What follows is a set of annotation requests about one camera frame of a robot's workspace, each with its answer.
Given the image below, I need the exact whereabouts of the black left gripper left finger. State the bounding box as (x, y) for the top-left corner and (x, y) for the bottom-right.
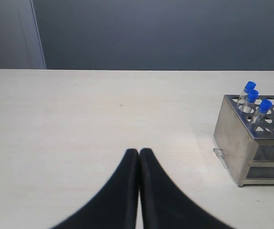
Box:
(54, 149), (139, 229)

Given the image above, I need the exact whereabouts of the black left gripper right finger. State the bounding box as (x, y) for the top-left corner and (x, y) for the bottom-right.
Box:
(140, 148), (225, 229)

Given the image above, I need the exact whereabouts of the stainless steel test tube rack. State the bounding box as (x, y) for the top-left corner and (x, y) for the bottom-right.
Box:
(213, 94), (274, 187)

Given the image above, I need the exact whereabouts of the small clear plastic clip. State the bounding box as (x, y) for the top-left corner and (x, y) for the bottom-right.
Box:
(213, 148), (228, 169)

